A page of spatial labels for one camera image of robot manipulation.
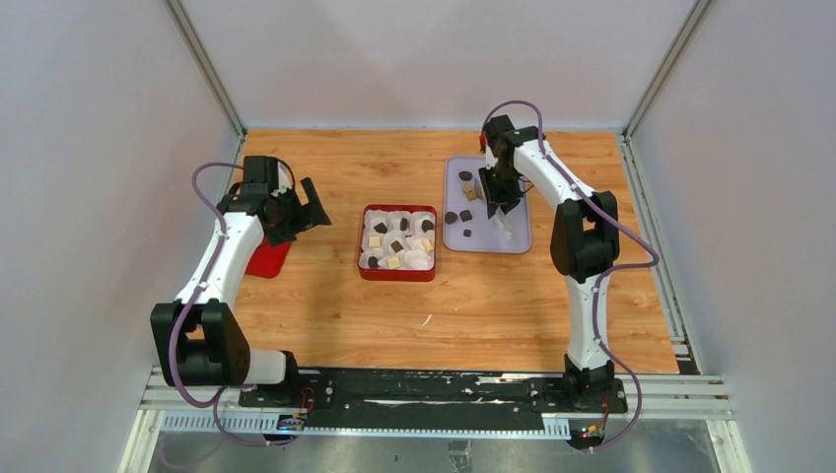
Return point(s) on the red box lid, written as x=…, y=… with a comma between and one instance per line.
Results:
x=267, y=260

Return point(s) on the steel tongs with grey handle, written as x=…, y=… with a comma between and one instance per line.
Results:
x=501, y=225

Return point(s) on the aluminium frame rail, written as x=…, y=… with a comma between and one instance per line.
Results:
x=650, y=397

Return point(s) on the red box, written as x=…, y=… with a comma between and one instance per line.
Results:
x=399, y=276

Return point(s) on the lavender plastic tray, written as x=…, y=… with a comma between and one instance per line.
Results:
x=485, y=237

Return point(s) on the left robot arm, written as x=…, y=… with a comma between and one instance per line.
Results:
x=197, y=338

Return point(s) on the white paper liner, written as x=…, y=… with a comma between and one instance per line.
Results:
x=413, y=257

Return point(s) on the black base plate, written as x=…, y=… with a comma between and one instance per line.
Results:
x=431, y=401

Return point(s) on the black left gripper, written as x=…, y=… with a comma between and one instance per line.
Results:
x=313, y=216

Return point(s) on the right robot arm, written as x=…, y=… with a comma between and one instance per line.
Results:
x=584, y=241

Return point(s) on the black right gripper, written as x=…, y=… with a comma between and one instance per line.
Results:
x=508, y=200

